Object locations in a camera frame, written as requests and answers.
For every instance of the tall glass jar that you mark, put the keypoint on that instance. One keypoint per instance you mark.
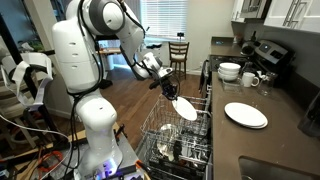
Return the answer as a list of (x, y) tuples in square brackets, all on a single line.
[(266, 86)]

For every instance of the black round kettle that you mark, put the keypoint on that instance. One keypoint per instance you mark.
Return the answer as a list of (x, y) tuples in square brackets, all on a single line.
[(247, 49)]

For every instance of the white window blinds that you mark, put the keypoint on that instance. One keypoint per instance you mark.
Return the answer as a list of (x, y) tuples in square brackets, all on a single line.
[(163, 16)]

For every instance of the green plant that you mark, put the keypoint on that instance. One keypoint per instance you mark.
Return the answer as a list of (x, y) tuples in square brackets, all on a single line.
[(33, 46)]

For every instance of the open dishwasher door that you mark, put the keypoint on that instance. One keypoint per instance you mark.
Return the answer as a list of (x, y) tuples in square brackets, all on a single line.
[(180, 173)]

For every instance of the small glass jar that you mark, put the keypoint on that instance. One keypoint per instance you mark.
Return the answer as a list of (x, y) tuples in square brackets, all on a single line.
[(249, 67)]

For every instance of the dark bottle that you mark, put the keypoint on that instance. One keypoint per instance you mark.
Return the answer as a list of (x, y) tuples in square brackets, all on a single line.
[(254, 36)]

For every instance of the white mug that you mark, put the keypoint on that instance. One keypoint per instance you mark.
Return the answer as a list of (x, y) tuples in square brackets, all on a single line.
[(248, 80)]

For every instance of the clear glass container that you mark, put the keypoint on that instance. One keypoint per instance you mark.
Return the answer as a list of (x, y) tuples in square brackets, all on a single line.
[(231, 87)]

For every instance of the steel kitchen sink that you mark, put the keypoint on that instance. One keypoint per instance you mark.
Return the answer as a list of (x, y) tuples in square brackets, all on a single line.
[(273, 171)]

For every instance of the black metal frame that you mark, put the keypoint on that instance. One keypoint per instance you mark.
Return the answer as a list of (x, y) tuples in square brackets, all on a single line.
[(8, 40)]

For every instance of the black clamp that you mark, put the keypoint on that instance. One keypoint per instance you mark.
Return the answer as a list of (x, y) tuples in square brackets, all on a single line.
[(120, 130)]

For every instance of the black stainless stove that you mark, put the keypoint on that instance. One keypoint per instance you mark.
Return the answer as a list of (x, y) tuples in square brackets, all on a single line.
[(273, 53)]

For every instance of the robot mounting table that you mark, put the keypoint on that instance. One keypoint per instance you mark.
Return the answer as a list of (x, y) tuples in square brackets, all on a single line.
[(128, 153)]

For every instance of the dark hanging towel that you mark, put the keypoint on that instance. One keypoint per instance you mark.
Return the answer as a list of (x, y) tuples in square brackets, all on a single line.
[(204, 76)]

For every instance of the white two-door upper cabinet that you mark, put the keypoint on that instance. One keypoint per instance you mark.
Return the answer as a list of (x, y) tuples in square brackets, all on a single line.
[(276, 13)]

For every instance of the narrow white upper cabinet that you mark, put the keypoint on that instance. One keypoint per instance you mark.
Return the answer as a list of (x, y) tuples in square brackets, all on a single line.
[(235, 10)]

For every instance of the wooden desk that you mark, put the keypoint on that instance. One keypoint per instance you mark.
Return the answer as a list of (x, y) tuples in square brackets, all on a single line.
[(110, 51)]

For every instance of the small black camera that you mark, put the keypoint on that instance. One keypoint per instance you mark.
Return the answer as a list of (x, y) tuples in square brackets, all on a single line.
[(180, 34)]

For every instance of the stainless steel microwave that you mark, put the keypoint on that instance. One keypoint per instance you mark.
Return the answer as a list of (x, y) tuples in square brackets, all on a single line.
[(253, 8)]

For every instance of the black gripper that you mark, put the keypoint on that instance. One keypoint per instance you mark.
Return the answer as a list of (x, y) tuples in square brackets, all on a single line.
[(170, 85)]

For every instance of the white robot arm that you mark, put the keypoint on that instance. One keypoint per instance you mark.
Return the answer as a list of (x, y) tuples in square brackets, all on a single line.
[(96, 116)]

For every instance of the white dinner plate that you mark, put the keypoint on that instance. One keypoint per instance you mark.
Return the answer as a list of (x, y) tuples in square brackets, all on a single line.
[(265, 125), (185, 108), (245, 114)]

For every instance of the stainless steel bowl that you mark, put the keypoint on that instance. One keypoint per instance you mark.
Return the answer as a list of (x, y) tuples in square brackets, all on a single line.
[(168, 130)]

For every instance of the white ceramic bowl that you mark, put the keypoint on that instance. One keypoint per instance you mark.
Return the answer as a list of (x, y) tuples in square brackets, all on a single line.
[(230, 66), (228, 78), (228, 73)]

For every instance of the wooden chair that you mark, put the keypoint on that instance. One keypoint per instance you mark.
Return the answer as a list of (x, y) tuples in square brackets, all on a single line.
[(179, 56)]

